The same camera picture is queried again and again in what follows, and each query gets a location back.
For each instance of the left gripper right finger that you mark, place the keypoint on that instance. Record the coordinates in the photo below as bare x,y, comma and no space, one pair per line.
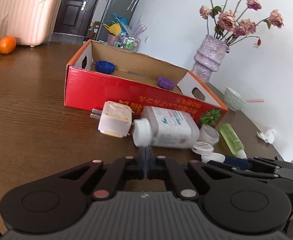
172,173

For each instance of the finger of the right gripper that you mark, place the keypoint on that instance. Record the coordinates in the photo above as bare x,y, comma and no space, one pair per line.
269,162
231,162

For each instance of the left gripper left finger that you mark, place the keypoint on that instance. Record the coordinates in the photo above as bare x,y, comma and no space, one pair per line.
117,175

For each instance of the purple ridged bottle cap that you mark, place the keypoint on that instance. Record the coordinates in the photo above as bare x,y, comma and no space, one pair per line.
165,83

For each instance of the blue ridged bottle cap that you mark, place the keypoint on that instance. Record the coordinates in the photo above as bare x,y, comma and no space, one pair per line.
104,67

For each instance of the white bottle cap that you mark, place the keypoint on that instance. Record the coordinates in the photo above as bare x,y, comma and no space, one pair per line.
220,158

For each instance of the green spray bottle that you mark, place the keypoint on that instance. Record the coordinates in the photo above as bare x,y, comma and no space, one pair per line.
233,142

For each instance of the white flat jar lid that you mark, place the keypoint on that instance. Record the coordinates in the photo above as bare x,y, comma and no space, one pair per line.
202,148

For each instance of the crumpled white tissue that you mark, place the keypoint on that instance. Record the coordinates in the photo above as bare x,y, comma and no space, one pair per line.
268,137

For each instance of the white open jar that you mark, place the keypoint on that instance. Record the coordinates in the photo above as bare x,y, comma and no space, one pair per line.
209,135

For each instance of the pale green bowl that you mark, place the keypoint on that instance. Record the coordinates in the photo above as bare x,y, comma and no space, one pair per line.
233,100

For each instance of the clear white-capped pill bottle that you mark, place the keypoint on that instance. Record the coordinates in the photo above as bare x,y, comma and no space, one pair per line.
161,127

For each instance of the pink spoon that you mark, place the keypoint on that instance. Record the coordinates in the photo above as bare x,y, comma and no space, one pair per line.
254,100

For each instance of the pink glitter vase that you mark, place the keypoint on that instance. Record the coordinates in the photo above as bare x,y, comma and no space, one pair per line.
209,57

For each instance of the red cardboard box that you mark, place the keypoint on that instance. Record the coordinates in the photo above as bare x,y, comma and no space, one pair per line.
134,83

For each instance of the dried pink flower bouquet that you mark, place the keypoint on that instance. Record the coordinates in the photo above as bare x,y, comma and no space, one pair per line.
229,25

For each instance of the orange fruit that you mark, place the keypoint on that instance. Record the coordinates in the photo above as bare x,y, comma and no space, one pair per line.
7,44

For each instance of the grey refrigerator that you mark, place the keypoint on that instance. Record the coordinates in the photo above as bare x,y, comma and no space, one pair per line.
120,8

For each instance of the dark brown door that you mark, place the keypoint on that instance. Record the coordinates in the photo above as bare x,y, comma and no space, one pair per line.
74,17

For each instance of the pink suitcase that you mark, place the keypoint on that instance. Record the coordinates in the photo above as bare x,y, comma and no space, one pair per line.
31,22

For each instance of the cluttered wire storage rack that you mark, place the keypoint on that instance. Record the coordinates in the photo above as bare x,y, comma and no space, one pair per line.
123,36

